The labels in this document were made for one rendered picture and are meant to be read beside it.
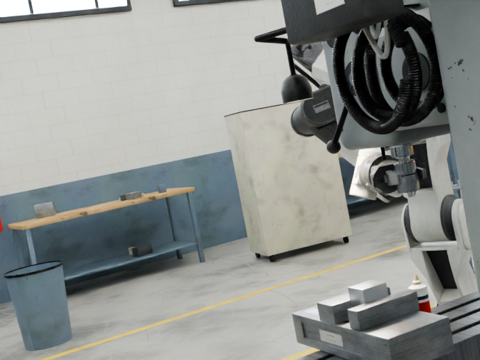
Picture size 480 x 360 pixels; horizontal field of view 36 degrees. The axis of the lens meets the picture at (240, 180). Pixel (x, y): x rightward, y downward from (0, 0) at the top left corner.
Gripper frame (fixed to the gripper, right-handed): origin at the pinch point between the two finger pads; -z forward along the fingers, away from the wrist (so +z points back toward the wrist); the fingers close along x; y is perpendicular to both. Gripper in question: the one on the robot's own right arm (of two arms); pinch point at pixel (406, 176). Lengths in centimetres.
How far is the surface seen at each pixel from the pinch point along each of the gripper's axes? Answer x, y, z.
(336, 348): -22.8, 31.4, -3.5
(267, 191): 94, 58, 599
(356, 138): -9.9, -10.0, -1.7
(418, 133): -0.2, -8.9, -10.1
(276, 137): 114, 4, 603
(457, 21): -8, -26, -48
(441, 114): -3.2, -12.5, -27.9
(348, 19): -23, -29, -46
